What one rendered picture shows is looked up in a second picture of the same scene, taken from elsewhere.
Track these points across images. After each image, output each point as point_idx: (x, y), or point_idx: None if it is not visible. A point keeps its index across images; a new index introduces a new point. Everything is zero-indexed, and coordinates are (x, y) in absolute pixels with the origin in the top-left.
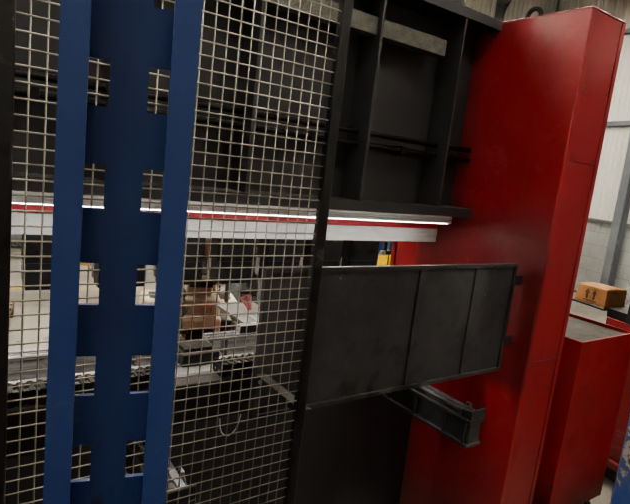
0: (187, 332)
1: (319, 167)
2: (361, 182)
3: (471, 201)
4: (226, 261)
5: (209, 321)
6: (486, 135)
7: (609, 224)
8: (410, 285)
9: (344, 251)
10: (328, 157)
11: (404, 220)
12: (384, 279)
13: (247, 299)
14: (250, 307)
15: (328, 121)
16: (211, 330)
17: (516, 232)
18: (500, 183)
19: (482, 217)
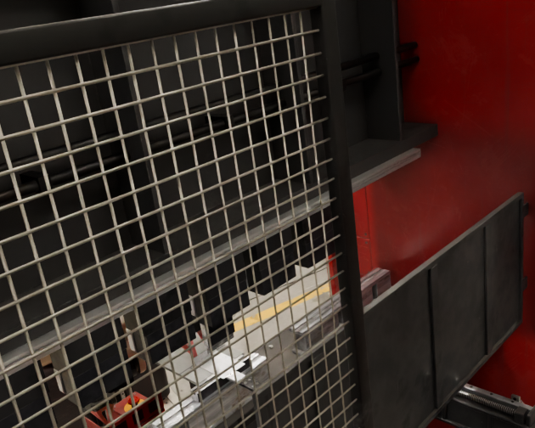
0: (115, 399)
1: (241, 153)
2: (306, 159)
3: (433, 113)
4: (155, 330)
5: (127, 351)
6: (436, 21)
7: None
8: (421, 293)
9: (292, 233)
10: (351, 273)
11: (369, 183)
12: (393, 306)
13: (188, 344)
14: (194, 352)
15: (338, 218)
16: (133, 359)
17: (509, 148)
18: (471, 86)
19: (454, 132)
